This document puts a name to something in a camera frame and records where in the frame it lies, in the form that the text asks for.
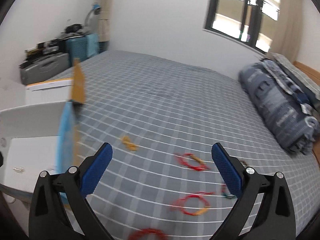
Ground multicolour glass bead bracelet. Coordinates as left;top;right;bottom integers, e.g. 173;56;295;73
221;184;237;199

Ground red glass bead bracelet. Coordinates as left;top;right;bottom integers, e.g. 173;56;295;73
128;227;169;240

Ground red cord bracelet gold pendant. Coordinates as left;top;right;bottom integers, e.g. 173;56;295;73
170;191;215;216

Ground white box blue yellow lid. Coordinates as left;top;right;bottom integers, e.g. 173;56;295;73
1;59;85;203

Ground rolled blue grey duvet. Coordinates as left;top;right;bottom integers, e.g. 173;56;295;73
239;62;319;155

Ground yellow amber bead charm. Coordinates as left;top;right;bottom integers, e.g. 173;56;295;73
121;136;138;151

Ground blue patterned pillow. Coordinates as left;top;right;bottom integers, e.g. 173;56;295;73
262;59;319;121

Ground grey checked pillow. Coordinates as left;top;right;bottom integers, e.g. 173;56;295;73
271;53;319;96

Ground wooden headboard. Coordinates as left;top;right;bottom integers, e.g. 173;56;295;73
293;61;320;164

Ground grey plastic case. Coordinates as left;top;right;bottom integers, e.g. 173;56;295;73
19;53;69;85

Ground grey checked bed sheet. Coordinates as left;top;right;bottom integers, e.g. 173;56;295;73
79;51;319;239

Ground teal plastic crate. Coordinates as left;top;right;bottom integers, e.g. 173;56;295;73
66;34;99;66

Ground beige right curtain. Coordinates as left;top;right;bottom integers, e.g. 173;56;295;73
269;0;303;62

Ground beige curtain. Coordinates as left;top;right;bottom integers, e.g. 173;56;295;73
269;0;303;62
97;0;113;42

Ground black headphones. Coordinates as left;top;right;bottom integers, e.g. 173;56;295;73
65;24;83;33

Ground dark framed window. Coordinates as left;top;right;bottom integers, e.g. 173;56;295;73
204;0;280;54

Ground blue desk lamp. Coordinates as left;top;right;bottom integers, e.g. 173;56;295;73
84;3;101;27

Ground beige left curtain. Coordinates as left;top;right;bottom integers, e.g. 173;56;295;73
97;0;113;42

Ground red cord bracelet gold tube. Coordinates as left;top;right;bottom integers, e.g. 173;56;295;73
176;153;210;171

